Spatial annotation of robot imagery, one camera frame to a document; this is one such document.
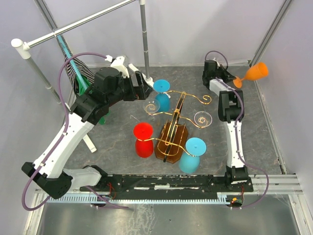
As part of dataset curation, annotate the red plastic wine glass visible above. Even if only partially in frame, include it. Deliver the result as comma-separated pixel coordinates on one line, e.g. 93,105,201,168
133,122,154,158

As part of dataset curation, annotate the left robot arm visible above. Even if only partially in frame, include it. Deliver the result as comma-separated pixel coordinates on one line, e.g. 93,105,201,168
22,64,153,199

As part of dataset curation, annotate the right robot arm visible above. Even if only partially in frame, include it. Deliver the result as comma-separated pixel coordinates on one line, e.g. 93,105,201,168
202,60,248,191

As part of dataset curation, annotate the striped cloth on hanger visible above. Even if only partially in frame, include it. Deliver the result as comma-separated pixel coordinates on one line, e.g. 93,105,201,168
64,47,95,94

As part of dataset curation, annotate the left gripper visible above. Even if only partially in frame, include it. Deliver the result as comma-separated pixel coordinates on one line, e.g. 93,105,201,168
107,70,153,107

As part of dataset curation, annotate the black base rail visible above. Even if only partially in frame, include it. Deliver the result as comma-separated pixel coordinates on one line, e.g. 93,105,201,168
92,174,253,201

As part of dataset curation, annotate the blue wine glass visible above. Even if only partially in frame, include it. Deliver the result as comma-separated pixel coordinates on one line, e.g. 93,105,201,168
179,137,206,174
153,79,170,112

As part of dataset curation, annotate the green plastic hanger piece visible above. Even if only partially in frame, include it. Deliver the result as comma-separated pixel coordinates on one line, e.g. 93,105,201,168
72,78,109,125

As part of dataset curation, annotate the gold wire glass rack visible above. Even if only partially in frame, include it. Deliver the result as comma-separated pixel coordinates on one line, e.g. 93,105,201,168
150,91,212,164

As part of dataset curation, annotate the orange plastic wine glass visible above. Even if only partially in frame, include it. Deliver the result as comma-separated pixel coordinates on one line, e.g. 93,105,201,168
233,62,269,88

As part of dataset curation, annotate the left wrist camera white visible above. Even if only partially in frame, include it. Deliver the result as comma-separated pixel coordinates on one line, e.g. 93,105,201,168
105,55,130,78

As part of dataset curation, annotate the white clothes rack stand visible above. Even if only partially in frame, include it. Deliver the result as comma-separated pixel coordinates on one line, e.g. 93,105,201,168
10,0,171,153

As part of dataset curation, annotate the clear wine glass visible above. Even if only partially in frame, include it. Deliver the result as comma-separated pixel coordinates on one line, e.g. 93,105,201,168
194,111,213,128
143,98,160,121

